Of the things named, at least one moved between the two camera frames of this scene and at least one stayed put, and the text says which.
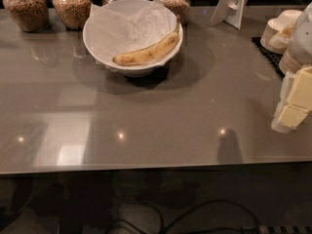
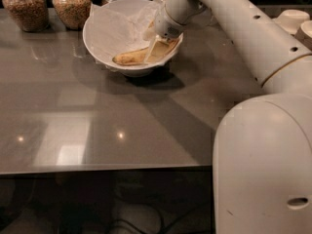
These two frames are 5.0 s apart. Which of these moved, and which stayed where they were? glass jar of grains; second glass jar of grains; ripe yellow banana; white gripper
Moved: white gripper
Stayed: ripe yellow banana; glass jar of grains; second glass jar of grains
